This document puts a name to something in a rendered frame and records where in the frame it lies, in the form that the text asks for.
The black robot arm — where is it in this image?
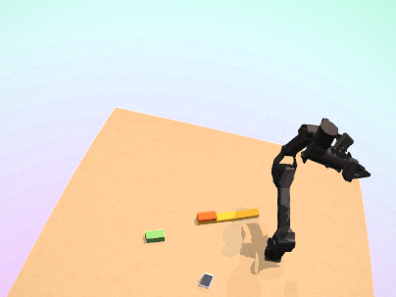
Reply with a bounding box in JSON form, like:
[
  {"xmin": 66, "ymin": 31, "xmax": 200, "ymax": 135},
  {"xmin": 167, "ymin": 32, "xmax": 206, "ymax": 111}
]
[{"xmin": 265, "ymin": 118, "xmax": 354, "ymax": 263}]

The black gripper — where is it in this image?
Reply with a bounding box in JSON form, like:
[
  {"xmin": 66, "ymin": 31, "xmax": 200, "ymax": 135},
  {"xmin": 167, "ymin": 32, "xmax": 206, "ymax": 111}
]
[{"xmin": 322, "ymin": 147, "xmax": 371, "ymax": 182}]

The small green block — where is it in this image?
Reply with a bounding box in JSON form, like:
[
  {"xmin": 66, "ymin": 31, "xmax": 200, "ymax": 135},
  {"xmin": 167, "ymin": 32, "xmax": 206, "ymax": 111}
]
[{"xmin": 145, "ymin": 229, "xmax": 166, "ymax": 243}]

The yellow long bar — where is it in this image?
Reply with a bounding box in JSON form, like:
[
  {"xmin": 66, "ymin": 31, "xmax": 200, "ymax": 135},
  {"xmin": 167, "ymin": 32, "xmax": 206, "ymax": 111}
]
[{"xmin": 196, "ymin": 208, "xmax": 259, "ymax": 225}]

